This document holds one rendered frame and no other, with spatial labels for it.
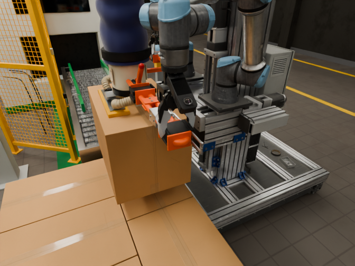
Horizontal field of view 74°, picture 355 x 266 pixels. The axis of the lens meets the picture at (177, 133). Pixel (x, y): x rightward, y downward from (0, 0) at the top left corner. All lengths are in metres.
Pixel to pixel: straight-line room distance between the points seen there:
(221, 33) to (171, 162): 0.80
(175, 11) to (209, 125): 0.83
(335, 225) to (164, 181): 1.51
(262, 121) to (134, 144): 0.72
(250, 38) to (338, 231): 1.66
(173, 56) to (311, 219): 1.91
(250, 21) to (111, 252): 1.15
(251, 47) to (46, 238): 1.30
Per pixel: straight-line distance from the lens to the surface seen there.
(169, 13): 0.59
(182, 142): 0.66
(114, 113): 1.11
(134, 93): 0.97
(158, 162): 1.14
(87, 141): 2.01
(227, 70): 1.26
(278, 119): 1.46
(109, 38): 1.11
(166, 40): 0.60
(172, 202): 1.39
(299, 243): 2.08
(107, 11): 1.10
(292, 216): 2.23
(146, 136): 1.03
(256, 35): 1.10
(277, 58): 1.67
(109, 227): 1.33
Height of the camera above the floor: 1.57
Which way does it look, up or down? 31 degrees down
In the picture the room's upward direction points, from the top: straight up
